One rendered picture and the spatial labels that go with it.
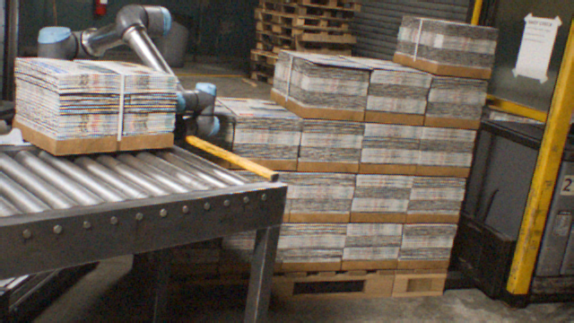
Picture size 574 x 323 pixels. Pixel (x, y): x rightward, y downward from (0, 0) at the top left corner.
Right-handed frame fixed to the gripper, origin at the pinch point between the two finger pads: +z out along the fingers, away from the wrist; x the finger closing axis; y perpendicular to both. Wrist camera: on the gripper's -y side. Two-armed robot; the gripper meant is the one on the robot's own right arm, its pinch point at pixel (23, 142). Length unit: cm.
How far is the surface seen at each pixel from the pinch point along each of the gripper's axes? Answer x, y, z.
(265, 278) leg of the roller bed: -62, -27, 45
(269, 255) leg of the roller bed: -62, -20, 46
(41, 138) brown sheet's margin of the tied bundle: -14.2, 4.7, -1.1
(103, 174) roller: -36.5, 0.4, 5.9
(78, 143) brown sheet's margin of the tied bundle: -22.9, 5.4, 5.3
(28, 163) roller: -21.2, 0.0, -7.5
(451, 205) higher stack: -35, -32, 189
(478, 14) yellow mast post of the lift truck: 0, 56, 236
